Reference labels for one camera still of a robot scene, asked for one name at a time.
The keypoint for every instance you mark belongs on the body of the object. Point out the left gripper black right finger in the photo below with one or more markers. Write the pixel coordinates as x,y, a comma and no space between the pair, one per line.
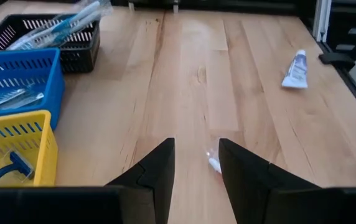
243,177

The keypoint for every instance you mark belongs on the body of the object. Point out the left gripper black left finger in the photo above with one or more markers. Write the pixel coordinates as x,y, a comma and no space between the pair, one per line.
156,174

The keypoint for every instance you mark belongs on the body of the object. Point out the red white toothbrush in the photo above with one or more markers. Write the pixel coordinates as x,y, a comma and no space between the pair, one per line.
214,164

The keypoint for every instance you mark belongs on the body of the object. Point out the white purple toothpaste tube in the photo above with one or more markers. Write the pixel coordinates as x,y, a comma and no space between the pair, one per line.
296,70

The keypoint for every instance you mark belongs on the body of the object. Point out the blue disposable razor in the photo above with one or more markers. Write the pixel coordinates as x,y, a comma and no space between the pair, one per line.
19,163

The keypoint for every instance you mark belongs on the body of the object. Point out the white item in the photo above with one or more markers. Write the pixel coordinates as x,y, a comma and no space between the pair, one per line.
0,99
28,99

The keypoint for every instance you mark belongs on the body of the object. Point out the blue white toothbrush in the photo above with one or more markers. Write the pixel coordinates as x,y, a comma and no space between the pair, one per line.
81,24
84,9

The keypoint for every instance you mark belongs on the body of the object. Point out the yellow slotted plastic basket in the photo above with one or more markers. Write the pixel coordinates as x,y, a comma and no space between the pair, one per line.
45,149

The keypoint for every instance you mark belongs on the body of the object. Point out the blue slotted plastic basket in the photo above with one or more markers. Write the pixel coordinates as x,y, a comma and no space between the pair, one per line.
52,93

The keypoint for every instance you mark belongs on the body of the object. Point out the black slotted plastic basket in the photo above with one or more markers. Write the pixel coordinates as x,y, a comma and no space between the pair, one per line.
81,59

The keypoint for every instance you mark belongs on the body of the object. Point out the white aluminium bar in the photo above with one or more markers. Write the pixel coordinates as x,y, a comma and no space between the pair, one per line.
322,18

